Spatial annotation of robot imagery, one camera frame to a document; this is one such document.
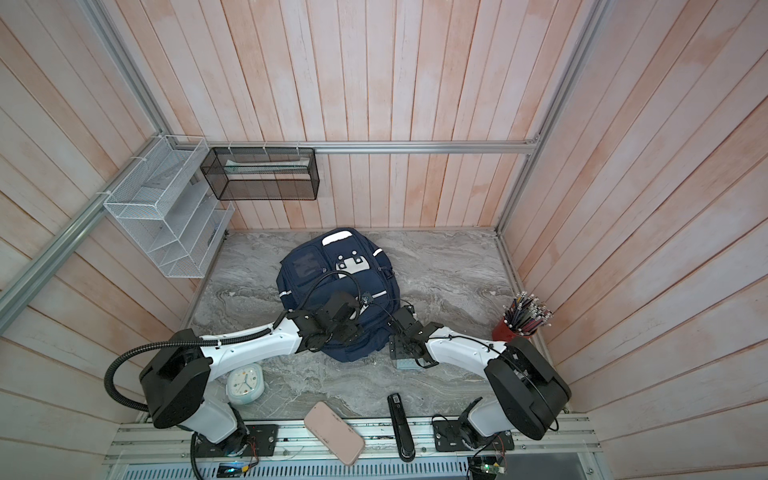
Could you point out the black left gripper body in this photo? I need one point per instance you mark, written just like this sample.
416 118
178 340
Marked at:
344 332

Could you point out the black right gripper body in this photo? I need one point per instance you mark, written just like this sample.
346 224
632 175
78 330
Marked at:
400 346

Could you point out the light blue calculator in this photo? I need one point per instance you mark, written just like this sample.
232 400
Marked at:
399 354

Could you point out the navy blue backpack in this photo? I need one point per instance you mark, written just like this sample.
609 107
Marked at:
343 259

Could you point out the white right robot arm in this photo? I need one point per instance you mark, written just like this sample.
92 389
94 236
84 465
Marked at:
528 393

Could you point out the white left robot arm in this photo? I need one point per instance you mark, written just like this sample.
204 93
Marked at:
176 381

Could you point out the black stapler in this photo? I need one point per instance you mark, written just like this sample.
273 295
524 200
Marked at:
403 437

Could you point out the mint green alarm clock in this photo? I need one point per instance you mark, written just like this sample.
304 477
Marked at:
246 384

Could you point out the red pencil holder with pencils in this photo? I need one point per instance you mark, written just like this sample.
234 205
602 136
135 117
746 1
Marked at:
526 314

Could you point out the pink pencil case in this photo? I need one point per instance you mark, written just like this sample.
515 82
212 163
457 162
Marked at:
334 433

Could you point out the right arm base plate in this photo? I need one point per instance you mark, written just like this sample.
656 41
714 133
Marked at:
455 435

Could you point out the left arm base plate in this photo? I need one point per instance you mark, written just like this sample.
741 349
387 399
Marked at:
249 441

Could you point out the black mesh wall basket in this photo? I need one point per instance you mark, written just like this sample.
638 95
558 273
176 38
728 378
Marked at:
262 173

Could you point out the white wire mesh shelf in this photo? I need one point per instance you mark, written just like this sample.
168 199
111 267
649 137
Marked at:
168 209

